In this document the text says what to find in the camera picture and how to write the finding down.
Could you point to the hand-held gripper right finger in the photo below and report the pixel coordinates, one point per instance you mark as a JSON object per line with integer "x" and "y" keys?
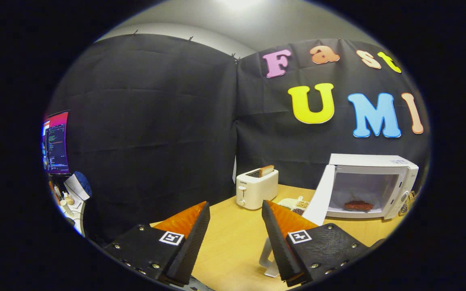
{"x": 277, "y": 242}

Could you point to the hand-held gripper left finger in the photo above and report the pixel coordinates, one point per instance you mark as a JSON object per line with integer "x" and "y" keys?
{"x": 192, "y": 246}

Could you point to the dried red meat strip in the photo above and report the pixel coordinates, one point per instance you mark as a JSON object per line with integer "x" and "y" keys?
{"x": 358, "y": 205}

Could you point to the white toaster oven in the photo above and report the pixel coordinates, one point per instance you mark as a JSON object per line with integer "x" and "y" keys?
{"x": 378, "y": 161}

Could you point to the white pop-up toaster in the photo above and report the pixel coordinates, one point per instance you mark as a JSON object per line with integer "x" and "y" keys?
{"x": 255, "y": 192}

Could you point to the white divided dish of beans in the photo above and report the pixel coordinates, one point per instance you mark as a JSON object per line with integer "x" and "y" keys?
{"x": 297, "y": 206}

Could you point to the toast bread slice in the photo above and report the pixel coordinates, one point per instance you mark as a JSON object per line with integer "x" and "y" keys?
{"x": 266, "y": 171}

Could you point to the white and blue object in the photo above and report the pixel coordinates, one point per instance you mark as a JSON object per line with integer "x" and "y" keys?
{"x": 78, "y": 186}

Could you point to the black backdrop cloth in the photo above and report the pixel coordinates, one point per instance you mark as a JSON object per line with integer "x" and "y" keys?
{"x": 156, "y": 121}

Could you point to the computer monitor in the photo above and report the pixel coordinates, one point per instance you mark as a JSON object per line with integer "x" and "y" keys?
{"x": 57, "y": 141}

